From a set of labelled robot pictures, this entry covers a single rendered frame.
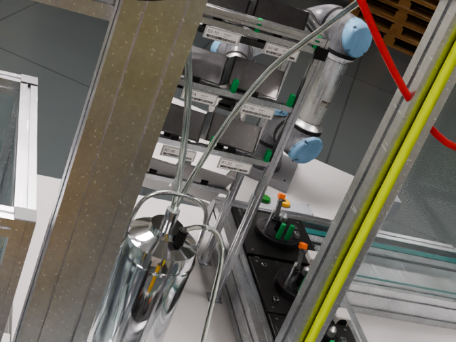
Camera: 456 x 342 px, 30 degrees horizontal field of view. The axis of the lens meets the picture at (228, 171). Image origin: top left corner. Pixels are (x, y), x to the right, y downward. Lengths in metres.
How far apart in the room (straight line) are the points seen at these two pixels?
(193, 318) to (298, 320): 1.04
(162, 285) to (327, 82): 1.54
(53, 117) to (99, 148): 3.90
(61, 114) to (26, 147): 3.64
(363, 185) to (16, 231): 0.47
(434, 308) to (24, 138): 1.65
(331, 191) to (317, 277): 2.03
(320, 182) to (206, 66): 1.31
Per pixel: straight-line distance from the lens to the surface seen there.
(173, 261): 1.46
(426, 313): 2.71
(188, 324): 2.26
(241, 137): 2.17
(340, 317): 2.31
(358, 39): 2.83
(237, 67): 2.10
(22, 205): 1.21
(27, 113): 1.46
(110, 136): 1.03
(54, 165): 4.47
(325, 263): 1.21
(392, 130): 1.12
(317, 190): 3.20
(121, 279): 1.50
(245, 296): 2.26
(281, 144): 2.14
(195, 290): 2.38
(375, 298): 2.60
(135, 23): 0.98
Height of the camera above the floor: 2.20
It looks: 26 degrees down
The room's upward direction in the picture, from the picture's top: 22 degrees clockwise
